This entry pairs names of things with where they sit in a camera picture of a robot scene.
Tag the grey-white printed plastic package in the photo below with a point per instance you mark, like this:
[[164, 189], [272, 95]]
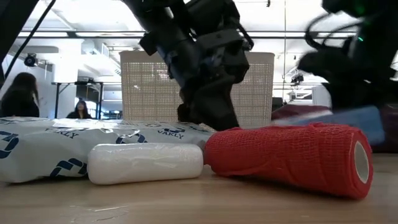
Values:
[[62, 140]]

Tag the white gauze roll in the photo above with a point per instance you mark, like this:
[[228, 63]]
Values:
[[143, 163]]

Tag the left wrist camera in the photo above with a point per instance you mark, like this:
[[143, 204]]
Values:
[[224, 53]]

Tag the red bandage roll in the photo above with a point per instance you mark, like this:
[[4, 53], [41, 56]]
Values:
[[280, 158]]

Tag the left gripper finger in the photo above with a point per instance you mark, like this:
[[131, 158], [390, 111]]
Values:
[[185, 113], [217, 115]]

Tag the person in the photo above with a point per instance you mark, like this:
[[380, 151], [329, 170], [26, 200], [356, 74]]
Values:
[[80, 112], [18, 99]]

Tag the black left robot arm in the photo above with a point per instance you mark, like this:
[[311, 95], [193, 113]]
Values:
[[155, 18]]

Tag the black background table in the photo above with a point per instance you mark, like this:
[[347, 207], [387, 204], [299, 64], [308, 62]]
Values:
[[77, 83]]

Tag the white plastic basket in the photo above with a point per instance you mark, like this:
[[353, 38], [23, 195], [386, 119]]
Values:
[[149, 93]]

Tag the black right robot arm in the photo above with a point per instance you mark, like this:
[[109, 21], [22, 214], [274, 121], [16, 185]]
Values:
[[373, 25]]

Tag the black ceiling spotlight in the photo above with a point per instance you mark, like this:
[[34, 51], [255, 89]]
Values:
[[30, 60]]

